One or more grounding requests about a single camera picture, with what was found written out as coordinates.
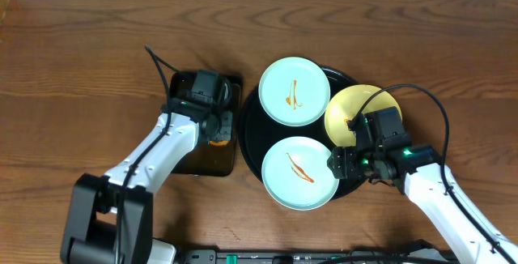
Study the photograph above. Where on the yellow plate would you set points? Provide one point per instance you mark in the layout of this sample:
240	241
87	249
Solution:
345	105

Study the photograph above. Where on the black rectangular tray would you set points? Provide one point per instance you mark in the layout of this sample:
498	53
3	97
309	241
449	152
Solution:
205	159

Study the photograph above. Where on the light blue plate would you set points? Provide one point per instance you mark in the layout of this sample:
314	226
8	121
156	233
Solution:
294	91
294	172

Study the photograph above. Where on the black round tray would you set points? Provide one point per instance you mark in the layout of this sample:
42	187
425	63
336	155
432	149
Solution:
258	132

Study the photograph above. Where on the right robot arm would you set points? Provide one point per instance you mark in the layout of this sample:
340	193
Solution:
418	174

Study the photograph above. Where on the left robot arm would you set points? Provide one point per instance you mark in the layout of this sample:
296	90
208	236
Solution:
110	218

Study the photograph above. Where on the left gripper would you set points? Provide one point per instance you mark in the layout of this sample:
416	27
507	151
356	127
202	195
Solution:
222	125

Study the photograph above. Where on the orange green scrub sponge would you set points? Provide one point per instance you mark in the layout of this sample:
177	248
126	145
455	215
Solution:
219	143

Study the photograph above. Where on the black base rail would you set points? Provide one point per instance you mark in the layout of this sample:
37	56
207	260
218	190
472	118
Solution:
210	256

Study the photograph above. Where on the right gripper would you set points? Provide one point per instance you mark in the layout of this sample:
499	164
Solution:
346	163

